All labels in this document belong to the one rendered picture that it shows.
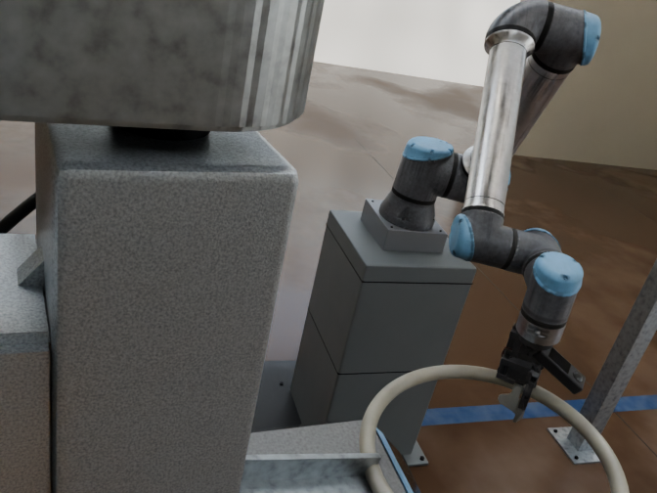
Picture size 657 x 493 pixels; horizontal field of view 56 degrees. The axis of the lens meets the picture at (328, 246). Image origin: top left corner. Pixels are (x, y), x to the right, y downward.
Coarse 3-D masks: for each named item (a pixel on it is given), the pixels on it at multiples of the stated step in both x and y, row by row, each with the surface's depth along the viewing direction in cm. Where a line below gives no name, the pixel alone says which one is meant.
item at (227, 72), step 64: (0, 0) 37; (64, 0) 39; (128, 0) 40; (192, 0) 42; (256, 0) 44; (320, 0) 50; (0, 64) 39; (64, 64) 41; (128, 64) 42; (192, 64) 44; (256, 64) 47; (128, 128) 53; (192, 128) 47; (256, 128) 50
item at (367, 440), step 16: (432, 368) 132; (448, 368) 132; (464, 368) 133; (480, 368) 133; (400, 384) 127; (416, 384) 130; (512, 384) 131; (384, 400) 122; (544, 400) 128; (560, 400) 127; (368, 416) 118; (560, 416) 126; (576, 416) 123; (368, 432) 114; (592, 432) 120; (368, 448) 111; (592, 448) 119; (608, 448) 116; (608, 464) 114; (368, 480) 106; (384, 480) 105; (608, 480) 112; (624, 480) 110
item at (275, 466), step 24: (264, 456) 95; (288, 456) 97; (312, 456) 100; (336, 456) 103; (360, 456) 105; (264, 480) 96; (288, 480) 99; (312, 480) 101; (336, 480) 104; (360, 480) 107
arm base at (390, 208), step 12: (396, 192) 199; (384, 204) 203; (396, 204) 199; (408, 204) 197; (420, 204) 197; (432, 204) 200; (384, 216) 202; (396, 216) 199; (408, 216) 198; (420, 216) 198; (432, 216) 202; (408, 228) 199; (420, 228) 200
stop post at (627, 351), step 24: (648, 288) 229; (648, 312) 228; (624, 336) 239; (648, 336) 235; (624, 360) 238; (600, 384) 249; (624, 384) 245; (600, 408) 249; (552, 432) 267; (576, 432) 261; (600, 432) 257; (576, 456) 255
